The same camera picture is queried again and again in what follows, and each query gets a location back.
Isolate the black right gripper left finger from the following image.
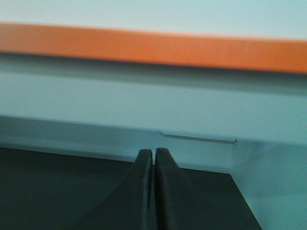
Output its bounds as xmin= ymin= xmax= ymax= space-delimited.
xmin=69 ymin=149 xmax=153 ymax=230

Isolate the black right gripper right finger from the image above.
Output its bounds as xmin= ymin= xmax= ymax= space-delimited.
xmin=155 ymin=148 xmax=240 ymax=230

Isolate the orange sash handle bar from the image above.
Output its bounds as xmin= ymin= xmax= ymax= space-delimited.
xmin=0 ymin=23 xmax=307 ymax=74

